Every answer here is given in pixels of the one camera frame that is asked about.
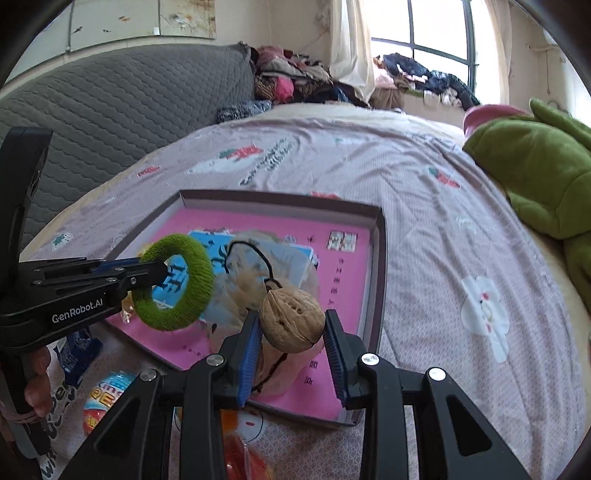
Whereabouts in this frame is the person's left hand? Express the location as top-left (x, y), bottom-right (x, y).
top-left (24, 347), bottom-right (52, 418)

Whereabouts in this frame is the green yarn ring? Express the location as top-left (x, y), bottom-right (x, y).
top-left (130, 233), bottom-right (216, 332)

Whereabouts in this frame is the feather pouch with black cord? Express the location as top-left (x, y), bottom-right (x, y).
top-left (204, 242), bottom-right (324, 397)

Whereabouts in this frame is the blue candy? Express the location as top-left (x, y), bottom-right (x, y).
top-left (55, 327), bottom-right (103, 387)

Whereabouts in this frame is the red Kinder egg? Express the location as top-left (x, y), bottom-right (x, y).
top-left (82, 371), bottom-right (135, 436)

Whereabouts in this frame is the white Kinder egg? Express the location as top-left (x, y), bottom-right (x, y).
top-left (221, 408), bottom-right (276, 480)

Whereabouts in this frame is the floral wall painting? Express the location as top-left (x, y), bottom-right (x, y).
top-left (8, 0), bottom-right (216, 80)

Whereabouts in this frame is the dark framed window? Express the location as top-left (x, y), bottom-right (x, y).
top-left (366, 0), bottom-right (476, 88)

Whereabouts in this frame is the dark patterned cloth on bed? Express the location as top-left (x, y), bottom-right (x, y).
top-left (216, 100), bottom-right (273, 124)

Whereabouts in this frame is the pink strawberry bed sheet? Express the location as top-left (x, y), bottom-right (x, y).
top-left (25, 118), bottom-right (586, 479)

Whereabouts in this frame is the cream curtain right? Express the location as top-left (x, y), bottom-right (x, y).
top-left (485, 0), bottom-right (512, 104)

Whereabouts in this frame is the pink shallow cardboard box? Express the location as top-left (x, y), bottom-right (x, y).
top-left (106, 190), bottom-right (387, 426)

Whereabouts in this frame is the clothes pile on windowsill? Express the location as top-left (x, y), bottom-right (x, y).
top-left (373, 53), bottom-right (481, 111)

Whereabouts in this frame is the cream curtain left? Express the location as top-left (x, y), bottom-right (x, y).
top-left (329, 0), bottom-right (375, 102)

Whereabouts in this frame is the green quilted blanket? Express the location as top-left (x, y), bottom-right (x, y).
top-left (463, 98), bottom-right (590, 306)

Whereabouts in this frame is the brown walnut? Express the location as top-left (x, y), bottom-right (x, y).
top-left (259, 288), bottom-right (325, 354)

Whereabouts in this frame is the cream curtain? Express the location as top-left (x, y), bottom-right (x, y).
top-left (329, 0), bottom-right (375, 102)
top-left (485, 0), bottom-right (512, 104)

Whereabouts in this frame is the blue booklet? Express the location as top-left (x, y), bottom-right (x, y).
top-left (152, 229), bottom-right (318, 309)

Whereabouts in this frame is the clothes pile by headboard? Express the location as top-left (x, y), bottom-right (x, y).
top-left (250, 46), bottom-right (369, 108)

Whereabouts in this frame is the grey quilted headboard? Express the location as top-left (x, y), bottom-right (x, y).
top-left (1, 43), bottom-right (254, 246)

